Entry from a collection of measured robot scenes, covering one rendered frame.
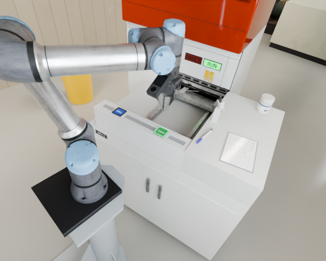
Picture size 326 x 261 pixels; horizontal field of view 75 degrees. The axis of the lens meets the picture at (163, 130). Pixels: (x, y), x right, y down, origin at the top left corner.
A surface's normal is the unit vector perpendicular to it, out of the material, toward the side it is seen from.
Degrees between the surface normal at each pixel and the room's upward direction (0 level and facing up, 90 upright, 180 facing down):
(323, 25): 90
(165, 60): 90
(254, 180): 0
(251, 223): 0
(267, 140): 0
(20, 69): 81
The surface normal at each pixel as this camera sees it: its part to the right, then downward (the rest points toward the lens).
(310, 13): -0.69, 0.45
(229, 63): -0.51, 0.55
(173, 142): 0.08, -0.73
